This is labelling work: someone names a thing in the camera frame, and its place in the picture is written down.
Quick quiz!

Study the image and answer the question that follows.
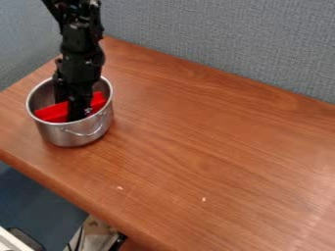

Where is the black white floor object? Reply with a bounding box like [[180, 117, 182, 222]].
[[0, 226, 46, 251]]

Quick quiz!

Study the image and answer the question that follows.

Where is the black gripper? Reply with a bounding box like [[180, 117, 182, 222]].
[[52, 35, 104, 122]]

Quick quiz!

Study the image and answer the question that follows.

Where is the stainless steel pot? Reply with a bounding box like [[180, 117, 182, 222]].
[[27, 77, 114, 147]]

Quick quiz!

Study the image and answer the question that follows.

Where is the red plastic block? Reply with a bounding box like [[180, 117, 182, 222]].
[[34, 91, 107, 123]]

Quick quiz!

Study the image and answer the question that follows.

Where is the table leg frame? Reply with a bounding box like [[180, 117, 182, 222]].
[[63, 215, 126, 251]]

